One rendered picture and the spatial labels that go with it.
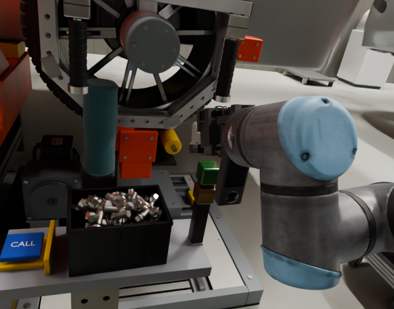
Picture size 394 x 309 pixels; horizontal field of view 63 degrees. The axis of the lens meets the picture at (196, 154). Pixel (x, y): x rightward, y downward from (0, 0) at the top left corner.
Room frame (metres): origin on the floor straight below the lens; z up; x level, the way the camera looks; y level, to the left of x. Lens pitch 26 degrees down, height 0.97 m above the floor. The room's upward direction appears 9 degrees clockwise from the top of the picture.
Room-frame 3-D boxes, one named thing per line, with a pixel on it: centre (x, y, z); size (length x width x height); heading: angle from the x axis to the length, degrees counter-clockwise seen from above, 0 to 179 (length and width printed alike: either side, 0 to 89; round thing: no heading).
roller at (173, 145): (1.09, 0.12, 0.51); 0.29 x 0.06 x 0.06; 20
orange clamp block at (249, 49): (1.07, -0.09, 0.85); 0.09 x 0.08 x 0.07; 110
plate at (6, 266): (0.48, 0.32, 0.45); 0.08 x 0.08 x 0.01; 20
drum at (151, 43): (0.89, 0.18, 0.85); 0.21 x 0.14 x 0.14; 20
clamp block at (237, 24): (0.82, -0.03, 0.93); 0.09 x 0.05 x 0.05; 20
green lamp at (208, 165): (0.60, -0.03, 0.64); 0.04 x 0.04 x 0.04; 20
